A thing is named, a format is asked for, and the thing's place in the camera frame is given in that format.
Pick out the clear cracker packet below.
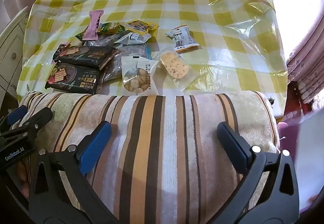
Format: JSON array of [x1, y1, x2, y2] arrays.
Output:
[[153, 47, 200, 88]]

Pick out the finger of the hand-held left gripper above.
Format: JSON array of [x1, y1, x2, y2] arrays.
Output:
[[0, 107, 53, 142], [0, 105, 28, 128]]

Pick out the yellow snack packet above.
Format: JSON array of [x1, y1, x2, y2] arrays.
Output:
[[120, 20, 159, 35]]

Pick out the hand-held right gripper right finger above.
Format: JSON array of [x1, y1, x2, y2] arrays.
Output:
[[217, 122, 300, 224]]

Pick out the translucent plastic box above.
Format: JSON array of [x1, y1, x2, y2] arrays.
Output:
[[276, 110, 324, 214]]

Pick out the person's left hand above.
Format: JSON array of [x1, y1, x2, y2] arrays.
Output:
[[16, 163, 31, 198]]

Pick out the pink patterned cloth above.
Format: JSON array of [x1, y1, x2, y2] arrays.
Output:
[[286, 24, 324, 81]]

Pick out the white barcode snack packet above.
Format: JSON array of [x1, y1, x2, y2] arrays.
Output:
[[115, 32, 151, 45]]

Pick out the clear round biscuit packet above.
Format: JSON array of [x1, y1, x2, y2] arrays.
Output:
[[121, 56, 159, 95]]

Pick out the white orange snack packet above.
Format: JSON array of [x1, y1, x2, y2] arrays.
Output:
[[166, 25, 199, 53]]

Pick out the brown striped towel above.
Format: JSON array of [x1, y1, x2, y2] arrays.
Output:
[[15, 90, 280, 224]]

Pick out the white cabinet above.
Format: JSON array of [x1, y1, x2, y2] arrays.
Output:
[[0, 6, 29, 103]]

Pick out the pink snack packet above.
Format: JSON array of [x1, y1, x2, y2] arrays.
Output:
[[83, 11, 105, 40]]

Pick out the red wooden frame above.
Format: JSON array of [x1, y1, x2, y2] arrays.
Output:
[[283, 81, 313, 118]]

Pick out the black snack packet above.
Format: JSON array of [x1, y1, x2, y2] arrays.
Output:
[[54, 46, 119, 71], [45, 63, 105, 95]]

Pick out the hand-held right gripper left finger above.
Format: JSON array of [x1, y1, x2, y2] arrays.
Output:
[[28, 121, 119, 224]]

